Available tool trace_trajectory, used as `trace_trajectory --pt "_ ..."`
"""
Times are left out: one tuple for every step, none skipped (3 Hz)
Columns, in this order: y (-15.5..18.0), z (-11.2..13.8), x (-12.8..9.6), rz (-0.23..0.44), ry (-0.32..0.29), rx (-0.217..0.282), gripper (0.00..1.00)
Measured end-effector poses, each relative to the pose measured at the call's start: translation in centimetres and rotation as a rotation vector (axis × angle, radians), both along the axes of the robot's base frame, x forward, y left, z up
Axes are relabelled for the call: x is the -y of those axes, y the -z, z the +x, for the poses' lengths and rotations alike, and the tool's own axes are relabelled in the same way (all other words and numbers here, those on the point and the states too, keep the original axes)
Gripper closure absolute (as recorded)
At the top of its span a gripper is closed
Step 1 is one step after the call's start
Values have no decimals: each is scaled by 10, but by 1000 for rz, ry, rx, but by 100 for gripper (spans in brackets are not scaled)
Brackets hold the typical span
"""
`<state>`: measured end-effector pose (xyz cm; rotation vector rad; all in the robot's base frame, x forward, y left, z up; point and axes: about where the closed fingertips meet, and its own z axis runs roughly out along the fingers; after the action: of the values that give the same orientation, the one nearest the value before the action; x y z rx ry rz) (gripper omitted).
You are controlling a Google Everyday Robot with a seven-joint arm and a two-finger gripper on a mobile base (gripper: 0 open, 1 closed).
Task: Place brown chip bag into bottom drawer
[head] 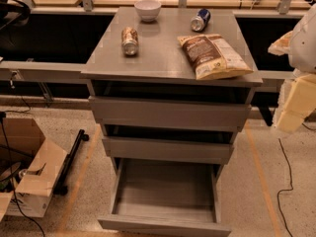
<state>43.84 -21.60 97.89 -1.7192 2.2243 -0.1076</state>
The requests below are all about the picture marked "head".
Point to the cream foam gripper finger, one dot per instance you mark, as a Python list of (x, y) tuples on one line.
[(281, 46), (296, 102)]

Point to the brown chip bag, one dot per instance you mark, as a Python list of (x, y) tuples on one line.
[(212, 57)]

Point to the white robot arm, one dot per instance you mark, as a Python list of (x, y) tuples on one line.
[(302, 56)]

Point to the grey drawer cabinet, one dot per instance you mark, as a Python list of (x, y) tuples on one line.
[(122, 80)]

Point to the open grey bottom drawer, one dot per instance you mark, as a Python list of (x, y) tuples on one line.
[(165, 198)]

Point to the grey top drawer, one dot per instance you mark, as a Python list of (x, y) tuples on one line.
[(169, 114)]

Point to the grey middle drawer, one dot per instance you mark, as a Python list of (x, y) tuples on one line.
[(167, 150)]

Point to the black table foot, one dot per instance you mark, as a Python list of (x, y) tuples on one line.
[(267, 115)]

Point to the blue drink can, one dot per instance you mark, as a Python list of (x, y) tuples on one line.
[(200, 20)]

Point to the white ceramic bowl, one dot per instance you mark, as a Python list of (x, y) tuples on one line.
[(147, 10)]

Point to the brown drink can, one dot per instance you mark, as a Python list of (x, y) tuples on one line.
[(129, 41)]

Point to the black metal bar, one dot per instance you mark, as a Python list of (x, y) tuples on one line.
[(60, 187)]

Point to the black office chair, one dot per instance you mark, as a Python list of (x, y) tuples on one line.
[(13, 12)]

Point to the open cardboard box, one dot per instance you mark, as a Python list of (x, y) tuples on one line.
[(36, 162)]

